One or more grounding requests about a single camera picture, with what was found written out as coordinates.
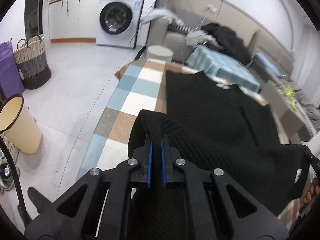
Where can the teal black sneaker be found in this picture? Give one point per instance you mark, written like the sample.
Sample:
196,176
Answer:
7,181

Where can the cream waste bin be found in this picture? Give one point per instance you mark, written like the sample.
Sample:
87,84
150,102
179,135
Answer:
18,126

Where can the woven laundry basket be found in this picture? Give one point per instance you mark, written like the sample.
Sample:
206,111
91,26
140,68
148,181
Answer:
31,61

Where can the white round stool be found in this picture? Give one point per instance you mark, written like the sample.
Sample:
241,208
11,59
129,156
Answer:
159,53

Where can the grey crumpled cloth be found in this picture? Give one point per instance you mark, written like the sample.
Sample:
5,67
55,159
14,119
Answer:
311,111

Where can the purple bag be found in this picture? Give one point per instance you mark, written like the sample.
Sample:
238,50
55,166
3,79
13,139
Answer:
11,82

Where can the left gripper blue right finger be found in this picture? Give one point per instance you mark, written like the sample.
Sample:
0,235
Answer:
172,177

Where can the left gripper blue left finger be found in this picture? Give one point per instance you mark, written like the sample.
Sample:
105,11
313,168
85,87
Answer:
142,176

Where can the light blue blanket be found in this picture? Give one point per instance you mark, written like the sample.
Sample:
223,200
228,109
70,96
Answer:
161,14

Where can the white washing machine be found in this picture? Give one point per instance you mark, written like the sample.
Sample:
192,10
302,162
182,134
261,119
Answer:
118,23

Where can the grey cardboard box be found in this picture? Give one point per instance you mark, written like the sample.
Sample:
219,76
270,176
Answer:
294,123

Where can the person right hand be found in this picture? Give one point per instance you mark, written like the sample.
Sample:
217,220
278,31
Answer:
313,189

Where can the light grey garment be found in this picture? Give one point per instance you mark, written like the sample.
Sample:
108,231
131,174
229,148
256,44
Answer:
198,37

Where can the yellow-green toy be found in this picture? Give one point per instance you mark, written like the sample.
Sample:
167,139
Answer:
289,93

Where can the black knit sweater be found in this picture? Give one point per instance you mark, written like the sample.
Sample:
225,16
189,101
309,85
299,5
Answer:
213,128

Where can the black quilted jacket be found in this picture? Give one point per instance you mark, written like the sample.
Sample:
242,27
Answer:
227,38

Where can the teal checkered small table cloth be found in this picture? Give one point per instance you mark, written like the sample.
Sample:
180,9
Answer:
220,65

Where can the grey sofa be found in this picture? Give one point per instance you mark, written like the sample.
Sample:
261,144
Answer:
197,13

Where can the white kitchen cabinet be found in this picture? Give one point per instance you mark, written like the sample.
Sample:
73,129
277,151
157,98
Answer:
73,19

